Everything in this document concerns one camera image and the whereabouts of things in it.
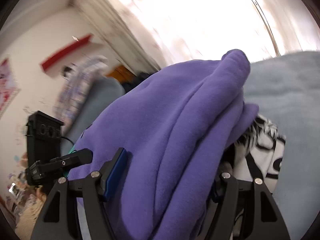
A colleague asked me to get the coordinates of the purple zip hoodie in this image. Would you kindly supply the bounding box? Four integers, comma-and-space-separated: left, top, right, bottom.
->
69, 49, 259, 239

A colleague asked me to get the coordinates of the black clothes pile by window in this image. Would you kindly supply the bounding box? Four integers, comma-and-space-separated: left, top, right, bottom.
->
121, 72, 153, 93

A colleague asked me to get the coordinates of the purple floral folded blanket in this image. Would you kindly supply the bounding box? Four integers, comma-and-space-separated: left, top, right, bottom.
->
53, 55, 110, 130

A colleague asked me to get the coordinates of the black white patterned garment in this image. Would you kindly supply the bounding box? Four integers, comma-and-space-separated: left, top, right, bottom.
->
220, 113, 287, 240

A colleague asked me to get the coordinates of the orange wooden headboard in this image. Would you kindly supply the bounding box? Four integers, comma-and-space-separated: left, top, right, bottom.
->
105, 64, 136, 84

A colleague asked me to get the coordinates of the grey-blue bed blanket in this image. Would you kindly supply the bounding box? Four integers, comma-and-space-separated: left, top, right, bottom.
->
244, 51, 319, 239

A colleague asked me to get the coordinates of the floral sheer curtain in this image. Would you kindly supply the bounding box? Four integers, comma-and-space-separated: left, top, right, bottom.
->
73, 0, 319, 68

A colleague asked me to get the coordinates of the cartoon wall sticker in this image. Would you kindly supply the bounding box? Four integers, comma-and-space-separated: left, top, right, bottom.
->
61, 66, 74, 80

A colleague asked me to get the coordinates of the red wall shelf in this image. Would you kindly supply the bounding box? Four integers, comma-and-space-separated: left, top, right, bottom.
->
40, 33, 93, 72

